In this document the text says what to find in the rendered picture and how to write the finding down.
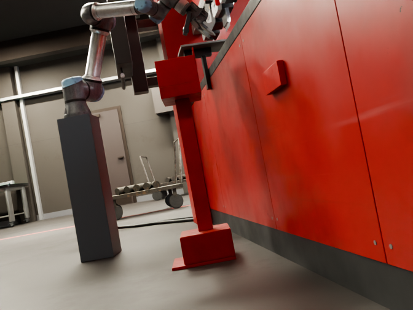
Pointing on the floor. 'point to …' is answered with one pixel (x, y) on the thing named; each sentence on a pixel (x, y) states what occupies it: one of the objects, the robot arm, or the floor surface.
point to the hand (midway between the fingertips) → (211, 37)
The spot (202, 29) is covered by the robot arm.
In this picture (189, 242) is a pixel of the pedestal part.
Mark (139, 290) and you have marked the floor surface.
